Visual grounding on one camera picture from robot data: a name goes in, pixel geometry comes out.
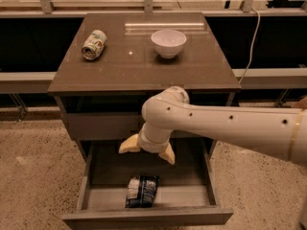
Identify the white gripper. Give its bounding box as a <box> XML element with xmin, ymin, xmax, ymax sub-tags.
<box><xmin>119</xmin><ymin>123</ymin><xmax>176</xmax><ymax>165</ymax></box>

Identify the blue chip bag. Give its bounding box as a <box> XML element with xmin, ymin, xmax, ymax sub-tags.
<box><xmin>126</xmin><ymin>175</ymin><xmax>159</xmax><ymax>208</ymax></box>

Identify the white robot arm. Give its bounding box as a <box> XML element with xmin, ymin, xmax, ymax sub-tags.
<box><xmin>119</xmin><ymin>86</ymin><xmax>307</xmax><ymax>166</ymax></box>

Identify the closed grey top drawer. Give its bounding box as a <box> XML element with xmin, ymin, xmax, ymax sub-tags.
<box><xmin>62</xmin><ymin>112</ymin><xmax>144</xmax><ymax>141</ymax></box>

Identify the open grey middle drawer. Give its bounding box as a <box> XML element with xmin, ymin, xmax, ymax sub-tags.
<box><xmin>63</xmin><ymin>138</ymin><xmax>233</xmax><ymax>230</ymax></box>

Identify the grey drawer cabinet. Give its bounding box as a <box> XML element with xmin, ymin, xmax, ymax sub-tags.
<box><xmin>48</xmin><ymin>12</ymin><xmax>241</xmax><ymax>155</ymax></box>

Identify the white bowl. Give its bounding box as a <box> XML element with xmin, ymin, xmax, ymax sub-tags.
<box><xmin>151</xmin><ymin>30</ymin><xmax>187</xmax><ymax>58</ymax></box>

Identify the green white soda can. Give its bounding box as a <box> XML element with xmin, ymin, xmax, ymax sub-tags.
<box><xmin>82</xmin><ymin>30</ymin><xmax>107</xmax><ymax>60</ymax></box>

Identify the metal railing frame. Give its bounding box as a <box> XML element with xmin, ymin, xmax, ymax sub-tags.
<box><xmin>0</xmin><ymin>0</ymin><xmax>307</xmax><ymax>94</ymax></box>

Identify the white cable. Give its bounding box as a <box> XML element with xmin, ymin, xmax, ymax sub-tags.
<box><xmin>237</xmin><ymin>7</ymin><xmax>261</xmax><ymax>84</ymax></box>

